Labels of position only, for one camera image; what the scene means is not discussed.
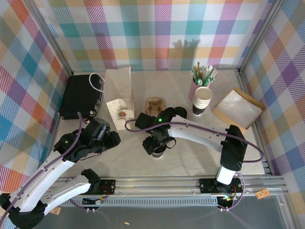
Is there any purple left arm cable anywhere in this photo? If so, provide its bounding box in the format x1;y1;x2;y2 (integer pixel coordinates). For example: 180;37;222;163
0;112;88;224

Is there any stack of paper cups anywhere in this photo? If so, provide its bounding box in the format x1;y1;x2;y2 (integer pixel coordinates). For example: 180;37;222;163
192;86;214;117

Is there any tray of white napkins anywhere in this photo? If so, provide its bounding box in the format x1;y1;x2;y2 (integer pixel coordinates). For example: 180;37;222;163
214;92;263;129

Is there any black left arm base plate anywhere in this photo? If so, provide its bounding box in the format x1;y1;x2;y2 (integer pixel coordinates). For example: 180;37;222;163
72;178;117;197

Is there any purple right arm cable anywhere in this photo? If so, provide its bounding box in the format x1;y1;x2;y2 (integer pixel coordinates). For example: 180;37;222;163
124;120;265;212

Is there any black paper coffee cup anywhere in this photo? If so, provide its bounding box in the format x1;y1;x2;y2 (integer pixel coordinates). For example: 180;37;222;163
150;146;167;159

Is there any aluminium right corner post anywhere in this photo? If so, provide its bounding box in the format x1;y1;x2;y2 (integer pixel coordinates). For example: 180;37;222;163
237;0;286;74

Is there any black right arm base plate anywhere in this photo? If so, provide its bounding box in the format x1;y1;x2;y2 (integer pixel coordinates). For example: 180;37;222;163
199;177;244;194

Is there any pink straw holder cup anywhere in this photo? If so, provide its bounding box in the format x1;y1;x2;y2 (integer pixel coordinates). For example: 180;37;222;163
188;76;212;102

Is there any grey slotted cable duct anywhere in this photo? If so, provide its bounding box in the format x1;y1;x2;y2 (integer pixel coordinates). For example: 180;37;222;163
47;196;221;208

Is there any aluminium rail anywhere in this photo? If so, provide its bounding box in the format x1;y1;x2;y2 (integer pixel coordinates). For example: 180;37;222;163
235;68;275;177
49;118;63;146
25;176;290;200

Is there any aluminium left side rail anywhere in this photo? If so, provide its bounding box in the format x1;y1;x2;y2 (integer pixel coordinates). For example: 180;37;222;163
49;118;63;146

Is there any aluminium front rail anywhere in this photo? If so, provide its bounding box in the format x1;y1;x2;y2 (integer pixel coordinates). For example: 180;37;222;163
25;176;290;200

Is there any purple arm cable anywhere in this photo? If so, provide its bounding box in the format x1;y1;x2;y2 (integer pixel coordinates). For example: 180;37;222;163
124;120;265;212
0;112;88;224

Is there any aluminium right side rail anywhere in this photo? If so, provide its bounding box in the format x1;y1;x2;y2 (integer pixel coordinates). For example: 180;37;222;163
235;68;275;177

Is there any white paper bag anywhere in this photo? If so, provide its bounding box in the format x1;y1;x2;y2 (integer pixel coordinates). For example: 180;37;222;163
88;66;135;131

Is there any green white wrapped straw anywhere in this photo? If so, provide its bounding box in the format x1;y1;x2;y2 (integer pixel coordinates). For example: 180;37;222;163
190;69;200;84
205;64;214;81
202;68;218;86

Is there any small green connector board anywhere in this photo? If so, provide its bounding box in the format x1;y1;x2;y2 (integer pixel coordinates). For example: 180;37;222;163
82;197;107;206
220;194;237;203

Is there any aluminium corner post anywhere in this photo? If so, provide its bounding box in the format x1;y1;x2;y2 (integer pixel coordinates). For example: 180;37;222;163
27;0;74;75
237;0;286;74

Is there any black hard case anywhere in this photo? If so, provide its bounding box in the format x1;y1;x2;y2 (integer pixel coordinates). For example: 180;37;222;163
58;73;105;120

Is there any aluminium left corner post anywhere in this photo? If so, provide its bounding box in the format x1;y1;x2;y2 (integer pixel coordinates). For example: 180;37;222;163
27;0;74;75

